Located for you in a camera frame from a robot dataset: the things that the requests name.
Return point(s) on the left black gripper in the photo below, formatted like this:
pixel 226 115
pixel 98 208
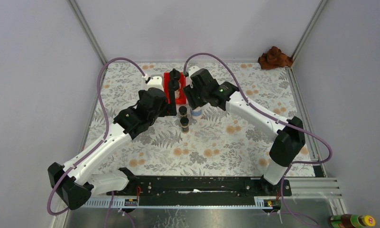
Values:
pixel 169 109

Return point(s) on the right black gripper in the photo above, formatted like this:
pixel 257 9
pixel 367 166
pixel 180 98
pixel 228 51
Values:
pixel 190 95

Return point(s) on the blue-label shaker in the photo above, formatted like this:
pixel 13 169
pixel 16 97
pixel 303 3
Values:
pixel 196 113

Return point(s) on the black-cap jar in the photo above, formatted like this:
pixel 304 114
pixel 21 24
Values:
pixel 173 89
pixel 174 75

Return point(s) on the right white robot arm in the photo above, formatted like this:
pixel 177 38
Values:
pixel 287 140

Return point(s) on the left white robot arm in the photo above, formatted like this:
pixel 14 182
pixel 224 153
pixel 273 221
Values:
pixel 75 182

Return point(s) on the small dark spice bottle rear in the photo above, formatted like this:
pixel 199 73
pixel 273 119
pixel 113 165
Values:
pixel 182 111

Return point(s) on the small dark spice bottle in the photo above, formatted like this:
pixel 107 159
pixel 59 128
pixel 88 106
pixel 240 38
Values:
pixel 182 111
pixel 184 123

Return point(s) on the small dark spice bottle front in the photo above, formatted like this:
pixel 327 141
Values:
pixel 184 123

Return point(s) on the red plastic bin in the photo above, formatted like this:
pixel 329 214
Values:
pixel 180 97

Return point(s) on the left clear plastic bin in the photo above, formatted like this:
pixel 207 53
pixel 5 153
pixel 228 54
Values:
pixel 152 78

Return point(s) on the floral table mat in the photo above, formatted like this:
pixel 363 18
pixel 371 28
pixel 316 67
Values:
pixel 217 144

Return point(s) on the brown crumpled cloth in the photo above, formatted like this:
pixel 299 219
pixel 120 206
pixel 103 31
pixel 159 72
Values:
pixel 274 58

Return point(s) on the green yellow-cap bottle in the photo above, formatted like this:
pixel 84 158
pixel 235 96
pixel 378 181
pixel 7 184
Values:
pixel 351 221

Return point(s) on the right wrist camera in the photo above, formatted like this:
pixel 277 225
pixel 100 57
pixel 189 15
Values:
pixel 190 71

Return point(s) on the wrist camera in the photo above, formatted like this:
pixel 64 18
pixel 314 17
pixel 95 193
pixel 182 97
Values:
pixel 154 83
pixel 190 71

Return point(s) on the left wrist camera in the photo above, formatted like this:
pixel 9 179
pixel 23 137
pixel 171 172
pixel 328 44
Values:
pixel 154 83

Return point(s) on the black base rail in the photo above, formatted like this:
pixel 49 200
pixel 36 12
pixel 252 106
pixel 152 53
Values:
pixel 201 190

